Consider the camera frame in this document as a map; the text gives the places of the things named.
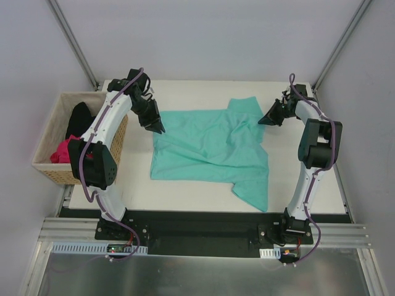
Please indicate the black t shirt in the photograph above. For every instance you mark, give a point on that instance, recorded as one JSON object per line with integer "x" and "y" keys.
{"x": 80, "y": 120}

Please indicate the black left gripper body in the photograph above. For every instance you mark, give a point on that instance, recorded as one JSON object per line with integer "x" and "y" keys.
{"x": 148, "y": 112}

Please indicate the left white cable duct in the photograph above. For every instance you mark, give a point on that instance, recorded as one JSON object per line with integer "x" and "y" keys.
{"x": 84, "y": 248}

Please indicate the aluminium front frame rail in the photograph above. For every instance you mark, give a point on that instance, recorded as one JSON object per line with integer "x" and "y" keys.
{"x": 332, "y": 230}

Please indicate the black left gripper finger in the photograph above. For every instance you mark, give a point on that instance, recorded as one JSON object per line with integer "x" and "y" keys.
{"x": 159, "y": 122}
{"x": 154, "y": 128}

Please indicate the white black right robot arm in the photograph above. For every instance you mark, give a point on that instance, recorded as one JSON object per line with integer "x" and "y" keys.
{"x": 317, "y": 152}

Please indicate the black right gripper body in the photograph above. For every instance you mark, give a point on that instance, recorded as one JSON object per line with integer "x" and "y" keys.
{"x": 281, "y": 109}

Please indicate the pink t shirt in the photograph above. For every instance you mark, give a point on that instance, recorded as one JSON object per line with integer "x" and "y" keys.
{"x": 61, "y": 155}

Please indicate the teal t shirt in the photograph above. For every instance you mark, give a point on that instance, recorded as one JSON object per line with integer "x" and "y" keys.
{"x": 219, "y": 146}

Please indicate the left rear aluminium post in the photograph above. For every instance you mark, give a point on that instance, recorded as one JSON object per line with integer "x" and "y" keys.
{"x": 73, "y": 42}

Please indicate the wicker laundry basket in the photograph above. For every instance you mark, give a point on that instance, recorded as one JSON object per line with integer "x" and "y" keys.
{"x": 55, "y": 145}

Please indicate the white cable duct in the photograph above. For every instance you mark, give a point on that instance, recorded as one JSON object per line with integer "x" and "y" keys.
{"x": 84, "y": 248}
{"x": 279, "y": 252}

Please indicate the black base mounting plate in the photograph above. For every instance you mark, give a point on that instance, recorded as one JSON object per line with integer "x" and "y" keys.
{"x": 201, "y": 234}

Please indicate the right white cable duct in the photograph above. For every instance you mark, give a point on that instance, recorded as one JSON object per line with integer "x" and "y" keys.
{"x": 279, "y": 252}

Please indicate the right rear aluminium post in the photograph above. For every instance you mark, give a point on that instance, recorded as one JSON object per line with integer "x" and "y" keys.
{"x": 340, "y": 45}

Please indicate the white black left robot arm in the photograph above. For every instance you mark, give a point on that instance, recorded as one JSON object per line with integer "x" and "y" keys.
{"x": 91, "y": 160}

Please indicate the aluminium post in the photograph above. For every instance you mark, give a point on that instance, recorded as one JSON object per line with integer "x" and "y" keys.
{"x": 73, "y": 42}
{"x": 340, "y": 45}

